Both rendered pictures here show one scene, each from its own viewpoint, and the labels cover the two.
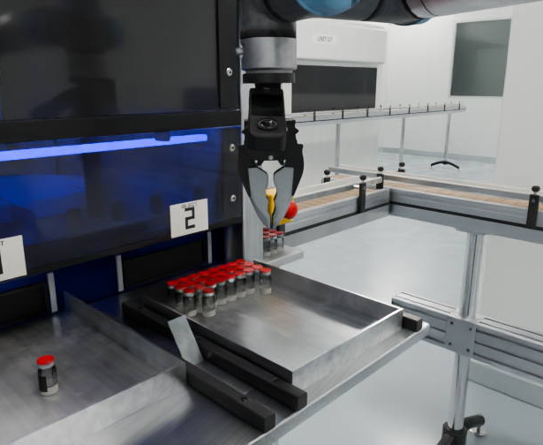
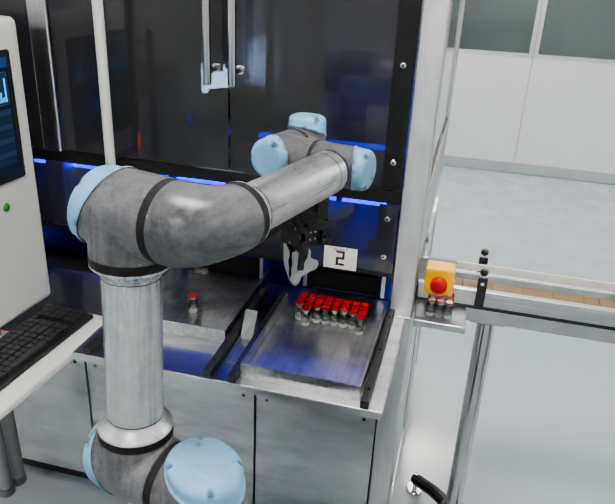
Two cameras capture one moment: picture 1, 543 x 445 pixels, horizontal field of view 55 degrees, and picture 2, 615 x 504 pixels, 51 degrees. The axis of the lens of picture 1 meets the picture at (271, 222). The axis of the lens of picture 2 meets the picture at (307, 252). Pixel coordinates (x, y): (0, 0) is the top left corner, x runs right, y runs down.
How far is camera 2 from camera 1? 1.18 m
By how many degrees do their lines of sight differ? 56
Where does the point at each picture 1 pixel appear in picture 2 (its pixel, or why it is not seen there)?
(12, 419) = (168, 312)
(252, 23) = not seen: hidden behind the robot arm
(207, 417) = (204, 358)
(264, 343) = (288, 352)
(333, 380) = (267, 386)
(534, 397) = not seen: outside the picture
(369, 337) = (316, 385)
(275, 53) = not seen: hidden behind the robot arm
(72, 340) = (238, 297)
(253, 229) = (403, 287)
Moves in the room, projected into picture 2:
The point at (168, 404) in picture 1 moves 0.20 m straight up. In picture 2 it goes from (206, 344) to (204, 266)
